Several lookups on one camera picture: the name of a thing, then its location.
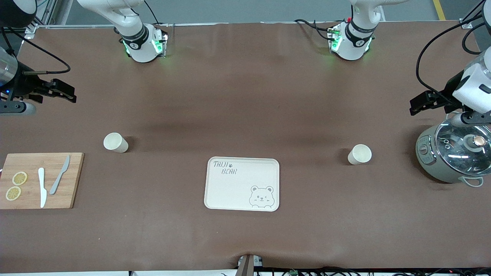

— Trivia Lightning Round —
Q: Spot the white plastic cup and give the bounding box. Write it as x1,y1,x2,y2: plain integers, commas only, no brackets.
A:
103,132,129,154
348,144,372,166

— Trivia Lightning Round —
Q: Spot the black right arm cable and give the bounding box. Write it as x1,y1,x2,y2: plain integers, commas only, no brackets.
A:
0,27,72,74

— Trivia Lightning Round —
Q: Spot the wooden cutting board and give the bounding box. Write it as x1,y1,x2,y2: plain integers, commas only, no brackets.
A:
0,153,85,210

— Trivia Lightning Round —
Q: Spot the grey pot glass lid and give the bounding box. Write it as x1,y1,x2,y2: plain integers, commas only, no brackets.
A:
415,114,491,188

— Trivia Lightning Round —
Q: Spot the cream bear print tray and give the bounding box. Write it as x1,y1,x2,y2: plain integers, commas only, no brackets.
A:
204,157,280,212

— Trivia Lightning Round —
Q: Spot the aluminium frame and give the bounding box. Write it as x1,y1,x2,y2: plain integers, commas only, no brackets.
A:
21,0,117,39

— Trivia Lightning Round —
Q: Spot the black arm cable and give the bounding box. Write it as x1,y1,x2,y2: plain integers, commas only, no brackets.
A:
0,27,72,74
416,0,491,101

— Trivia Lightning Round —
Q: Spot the white plastic knife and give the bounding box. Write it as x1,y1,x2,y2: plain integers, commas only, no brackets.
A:
38,168,48,209

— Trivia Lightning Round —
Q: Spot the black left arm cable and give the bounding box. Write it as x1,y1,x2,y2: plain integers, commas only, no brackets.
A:
416,0,491,101

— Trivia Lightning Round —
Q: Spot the grey plastic knife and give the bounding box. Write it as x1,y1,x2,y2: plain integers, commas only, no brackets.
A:
49,155,71,196

